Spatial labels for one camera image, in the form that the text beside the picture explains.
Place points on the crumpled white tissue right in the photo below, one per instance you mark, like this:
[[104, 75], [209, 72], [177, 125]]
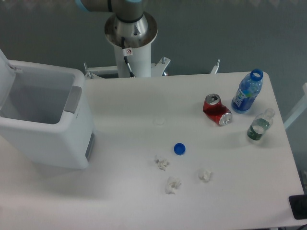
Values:
[[205, 175]]

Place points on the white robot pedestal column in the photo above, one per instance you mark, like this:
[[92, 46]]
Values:
[[139, 60]]

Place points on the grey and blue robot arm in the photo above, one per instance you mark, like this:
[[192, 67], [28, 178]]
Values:
[[129, 25]]

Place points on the white frame at right edge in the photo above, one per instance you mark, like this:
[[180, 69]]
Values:
[[297, 110]]

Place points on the clear bottle with green label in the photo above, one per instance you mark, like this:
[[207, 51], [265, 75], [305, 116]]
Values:
[[261, 124]]

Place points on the white translucent bottle cap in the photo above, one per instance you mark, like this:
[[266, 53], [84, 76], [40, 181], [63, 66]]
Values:
[[159, 121]]

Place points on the blue plastic drink bottle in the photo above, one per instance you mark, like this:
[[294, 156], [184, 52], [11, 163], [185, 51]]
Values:
[[248, 90]]

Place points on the crushed red soda can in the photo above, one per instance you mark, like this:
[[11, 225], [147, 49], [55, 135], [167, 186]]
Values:
[[216, 111]]

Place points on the crumpled white tissue left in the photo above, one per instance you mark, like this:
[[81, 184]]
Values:
[[162, 163]]

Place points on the crumpled white tissue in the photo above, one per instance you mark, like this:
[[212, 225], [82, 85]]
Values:
[[172, 185], [205, 175], [162, 163]]

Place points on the blue bottle cap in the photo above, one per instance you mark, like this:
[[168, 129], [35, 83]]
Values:
[[179, 149]]

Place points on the black device at table edge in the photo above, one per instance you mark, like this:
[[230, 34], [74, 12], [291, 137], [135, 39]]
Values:
[[298, 205]]

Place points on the white trash can with lid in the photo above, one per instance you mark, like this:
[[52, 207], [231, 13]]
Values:
[[44, 113]]

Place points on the crumpled white tissue bottom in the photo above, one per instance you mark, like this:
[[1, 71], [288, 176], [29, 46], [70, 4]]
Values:
[[172, 185]]

